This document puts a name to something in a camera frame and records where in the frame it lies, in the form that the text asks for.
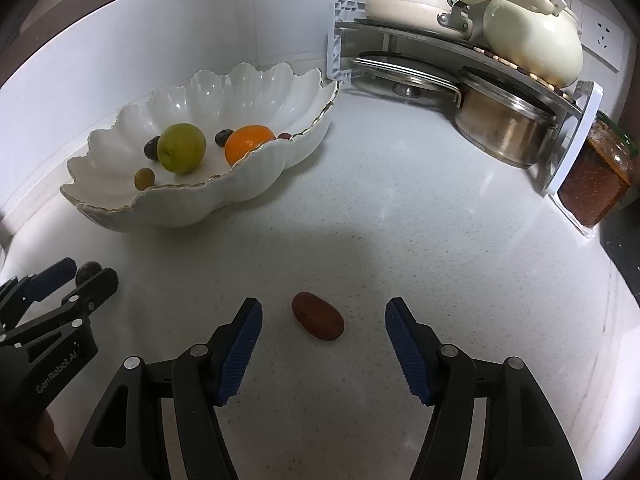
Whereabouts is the white frying pan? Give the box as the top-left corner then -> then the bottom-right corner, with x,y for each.
366,0 -> 563,41

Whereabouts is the white wall socket strip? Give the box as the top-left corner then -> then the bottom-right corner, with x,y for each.
575,0 -> 626,73

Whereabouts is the orange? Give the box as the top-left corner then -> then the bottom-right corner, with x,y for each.
224,125 -> 277,167

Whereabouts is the wooden bead trivet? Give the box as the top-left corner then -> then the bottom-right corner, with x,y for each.
470,42 -> 576,98

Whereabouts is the black knife block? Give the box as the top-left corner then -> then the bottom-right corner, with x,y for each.
600,205 -> 640,281

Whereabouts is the white scalloped bowl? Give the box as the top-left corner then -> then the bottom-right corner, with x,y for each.
60,62 -> 341,233

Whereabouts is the grey corner shelf rack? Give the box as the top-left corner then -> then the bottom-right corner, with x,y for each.
327,0 -> 605,238

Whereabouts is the cream ceramic kettle pot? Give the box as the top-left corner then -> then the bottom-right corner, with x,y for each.
482,0 -> 585,88

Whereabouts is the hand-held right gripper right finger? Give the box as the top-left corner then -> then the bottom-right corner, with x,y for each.
385,297 -> 583,480

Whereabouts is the green apple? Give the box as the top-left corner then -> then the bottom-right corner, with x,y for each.
157,123 -> 207,176

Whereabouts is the glass sauce jar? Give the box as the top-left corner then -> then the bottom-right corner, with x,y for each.
557,110 -> 637,226

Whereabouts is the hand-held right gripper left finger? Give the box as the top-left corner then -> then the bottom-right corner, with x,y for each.
65,297 -> 263,480

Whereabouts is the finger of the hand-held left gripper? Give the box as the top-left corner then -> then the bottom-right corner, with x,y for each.
0,267 -> 120,346
0,257 -> 78,321

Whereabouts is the person's left hand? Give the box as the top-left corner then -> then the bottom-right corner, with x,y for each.
20,407 -> 71,480

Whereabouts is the steel stockpot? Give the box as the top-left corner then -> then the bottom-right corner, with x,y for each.
454,72 -> 558,168

